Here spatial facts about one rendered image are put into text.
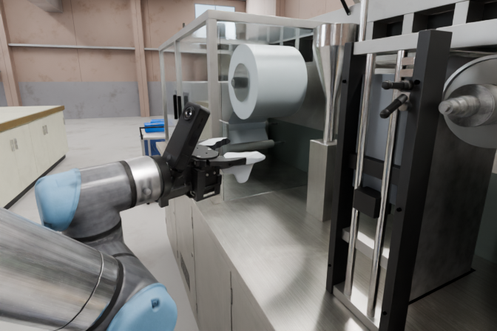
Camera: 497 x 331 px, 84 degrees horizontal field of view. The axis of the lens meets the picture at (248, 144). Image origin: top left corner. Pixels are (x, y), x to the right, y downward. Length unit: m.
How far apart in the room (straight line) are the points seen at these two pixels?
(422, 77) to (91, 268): 0.47
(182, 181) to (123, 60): 10.83
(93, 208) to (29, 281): 0.15
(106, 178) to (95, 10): 11.21
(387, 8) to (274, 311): 0.98
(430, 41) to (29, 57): 11.75
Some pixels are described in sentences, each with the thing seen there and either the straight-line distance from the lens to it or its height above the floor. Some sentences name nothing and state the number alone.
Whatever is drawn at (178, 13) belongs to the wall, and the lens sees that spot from 11.48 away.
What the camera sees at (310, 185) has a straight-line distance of 1.00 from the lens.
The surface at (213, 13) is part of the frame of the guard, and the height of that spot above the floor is 1.59.
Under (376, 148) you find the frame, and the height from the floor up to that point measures 1.25.
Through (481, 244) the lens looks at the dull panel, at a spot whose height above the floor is 0.94.
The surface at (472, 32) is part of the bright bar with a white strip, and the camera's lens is 0.56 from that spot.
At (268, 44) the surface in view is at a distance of 1.10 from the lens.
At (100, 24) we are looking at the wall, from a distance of 11.49.
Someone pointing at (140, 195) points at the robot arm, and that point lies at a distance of 0.44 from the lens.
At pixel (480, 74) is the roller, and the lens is 0.59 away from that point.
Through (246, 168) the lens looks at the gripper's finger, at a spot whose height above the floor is 1.21.
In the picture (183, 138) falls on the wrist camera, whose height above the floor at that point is 1.28.
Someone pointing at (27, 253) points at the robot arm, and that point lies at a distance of 0.29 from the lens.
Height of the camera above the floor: 1.37
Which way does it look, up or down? 13 degrees down
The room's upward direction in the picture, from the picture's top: straight up
